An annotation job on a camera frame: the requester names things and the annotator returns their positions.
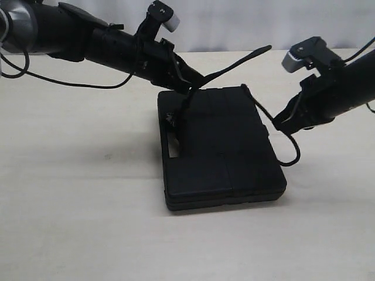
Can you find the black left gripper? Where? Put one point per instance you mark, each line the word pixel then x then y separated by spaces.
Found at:
pixel 157 63

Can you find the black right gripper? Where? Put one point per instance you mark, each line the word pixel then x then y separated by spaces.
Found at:
pixel 305 111

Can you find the black plastic case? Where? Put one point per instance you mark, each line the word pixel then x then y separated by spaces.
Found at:
pixel 220 154

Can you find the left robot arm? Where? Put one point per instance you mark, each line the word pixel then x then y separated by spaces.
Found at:
pixel 69 33

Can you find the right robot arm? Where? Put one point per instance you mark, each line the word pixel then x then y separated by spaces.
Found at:
pixel 354 87

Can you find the white backdrop curtain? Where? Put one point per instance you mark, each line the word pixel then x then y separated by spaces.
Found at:
pixel 228 26

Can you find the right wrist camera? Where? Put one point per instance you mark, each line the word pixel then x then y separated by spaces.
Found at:
pixel 311 53

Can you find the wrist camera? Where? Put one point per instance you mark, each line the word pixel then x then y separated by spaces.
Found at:
pixel 311 53
pixel 164 15

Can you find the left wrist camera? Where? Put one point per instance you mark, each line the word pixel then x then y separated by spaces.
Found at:
pixel 164 15

